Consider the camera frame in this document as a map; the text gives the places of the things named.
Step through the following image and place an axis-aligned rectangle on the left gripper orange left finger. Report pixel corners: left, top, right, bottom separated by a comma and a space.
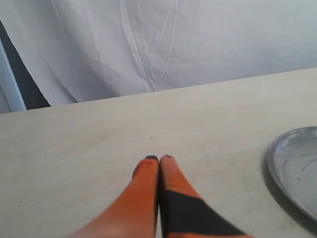
70, 155, 159, 238

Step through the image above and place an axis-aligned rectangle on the left gripper orange-black right finger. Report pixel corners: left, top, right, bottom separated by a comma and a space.
159, 155, 251, 238

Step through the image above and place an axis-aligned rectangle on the round silver metal plate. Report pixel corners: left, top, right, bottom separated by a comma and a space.
265, 126, 317, 220

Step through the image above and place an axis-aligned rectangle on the white backdrop cloth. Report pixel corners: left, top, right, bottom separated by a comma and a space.
0, 0, 317, 106

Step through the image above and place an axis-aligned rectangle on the white frame post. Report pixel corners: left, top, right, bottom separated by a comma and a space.
0, 42, 27, 112

